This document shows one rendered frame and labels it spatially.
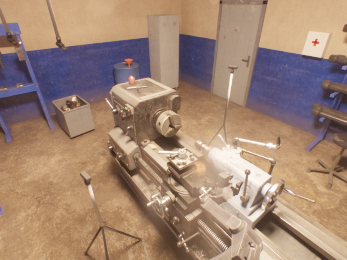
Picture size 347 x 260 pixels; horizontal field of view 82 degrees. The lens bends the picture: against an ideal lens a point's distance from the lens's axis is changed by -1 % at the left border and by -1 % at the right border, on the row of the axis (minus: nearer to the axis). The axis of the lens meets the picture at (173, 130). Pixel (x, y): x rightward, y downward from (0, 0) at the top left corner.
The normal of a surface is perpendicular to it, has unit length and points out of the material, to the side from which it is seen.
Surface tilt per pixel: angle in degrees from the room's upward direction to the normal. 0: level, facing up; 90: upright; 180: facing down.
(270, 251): 0
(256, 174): 0
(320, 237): 0
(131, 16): 90
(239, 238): 51
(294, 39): 90
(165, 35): 90
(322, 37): 90
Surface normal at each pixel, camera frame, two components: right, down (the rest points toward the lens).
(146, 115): 0.61, 0.43
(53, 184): 0.00, -0.84
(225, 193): 0.40, -0.36
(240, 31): -0.79, 0.33
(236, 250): -0.68, -0.73
